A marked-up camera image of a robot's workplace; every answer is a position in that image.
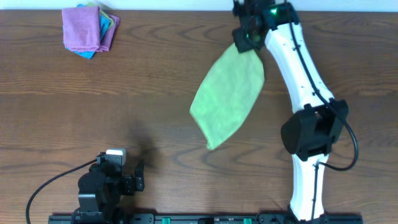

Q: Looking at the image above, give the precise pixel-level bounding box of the green microfiber cloth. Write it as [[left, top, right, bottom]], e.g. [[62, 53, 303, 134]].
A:
[[190, 44, 265, 150]]

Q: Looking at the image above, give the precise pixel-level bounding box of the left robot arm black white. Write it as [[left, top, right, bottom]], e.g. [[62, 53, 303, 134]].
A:
[[70, 153, 145, 223]]

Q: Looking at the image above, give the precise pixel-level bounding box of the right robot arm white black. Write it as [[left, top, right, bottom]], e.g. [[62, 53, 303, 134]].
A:
[[233, 1, 361, 223]]

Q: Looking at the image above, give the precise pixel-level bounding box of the folded purple cloth underneath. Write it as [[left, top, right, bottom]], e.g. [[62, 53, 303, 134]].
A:
[[96, 14, 120, 52]]

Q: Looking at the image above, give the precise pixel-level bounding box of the folded yellow-green cloth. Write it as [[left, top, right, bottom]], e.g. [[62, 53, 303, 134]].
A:
[[85, 2, 114, 29]]

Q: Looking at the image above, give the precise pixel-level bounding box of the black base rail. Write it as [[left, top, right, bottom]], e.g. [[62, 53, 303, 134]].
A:
[[48, 212, 364, 224]]

